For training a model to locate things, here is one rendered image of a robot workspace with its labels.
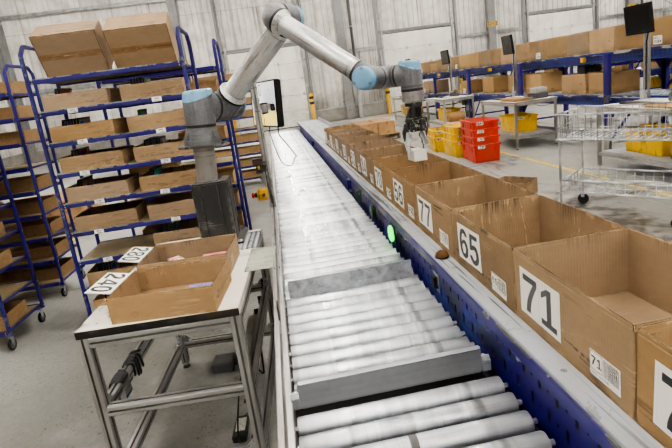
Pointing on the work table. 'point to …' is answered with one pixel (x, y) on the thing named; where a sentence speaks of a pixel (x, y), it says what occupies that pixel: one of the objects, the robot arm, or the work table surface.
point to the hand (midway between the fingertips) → (416, 149)
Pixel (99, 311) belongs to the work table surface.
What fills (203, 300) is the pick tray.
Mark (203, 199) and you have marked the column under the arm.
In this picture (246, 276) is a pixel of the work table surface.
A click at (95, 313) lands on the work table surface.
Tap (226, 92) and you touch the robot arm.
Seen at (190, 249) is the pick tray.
